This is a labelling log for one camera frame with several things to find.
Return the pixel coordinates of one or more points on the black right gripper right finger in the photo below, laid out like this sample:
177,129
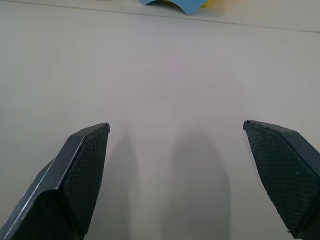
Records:
280,165

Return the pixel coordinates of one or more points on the light blue object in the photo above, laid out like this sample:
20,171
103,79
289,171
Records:
172,5

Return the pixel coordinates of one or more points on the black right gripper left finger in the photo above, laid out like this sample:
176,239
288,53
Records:
75,175

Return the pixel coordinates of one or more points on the yellow object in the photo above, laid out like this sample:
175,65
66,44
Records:
208,3

